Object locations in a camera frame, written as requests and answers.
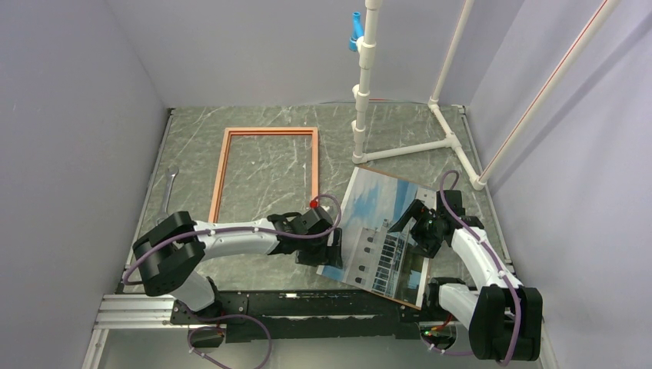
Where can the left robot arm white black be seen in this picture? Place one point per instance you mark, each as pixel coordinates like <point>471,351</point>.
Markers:
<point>167,256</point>

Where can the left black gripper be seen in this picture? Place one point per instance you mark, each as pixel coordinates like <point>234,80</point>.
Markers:
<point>328,255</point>

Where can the building and sky photo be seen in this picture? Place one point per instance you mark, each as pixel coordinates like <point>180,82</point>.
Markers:
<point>365,204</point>

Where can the white PVC pipe stand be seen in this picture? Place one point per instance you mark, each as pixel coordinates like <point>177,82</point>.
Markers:
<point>367,50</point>

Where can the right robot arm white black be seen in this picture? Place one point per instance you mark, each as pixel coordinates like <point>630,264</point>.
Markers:
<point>502,316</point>

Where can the silver open-end wrench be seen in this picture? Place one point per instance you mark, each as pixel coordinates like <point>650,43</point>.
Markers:
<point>170,175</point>

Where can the blue pipe fitting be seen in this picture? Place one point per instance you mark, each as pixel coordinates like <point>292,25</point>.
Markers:
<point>357,31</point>

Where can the orange wooden picture frame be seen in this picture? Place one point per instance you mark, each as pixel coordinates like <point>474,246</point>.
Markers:
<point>311,132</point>

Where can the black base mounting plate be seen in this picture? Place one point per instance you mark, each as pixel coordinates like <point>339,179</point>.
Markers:
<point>308,314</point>

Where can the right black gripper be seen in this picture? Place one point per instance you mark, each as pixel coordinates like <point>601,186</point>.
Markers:
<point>417,210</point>

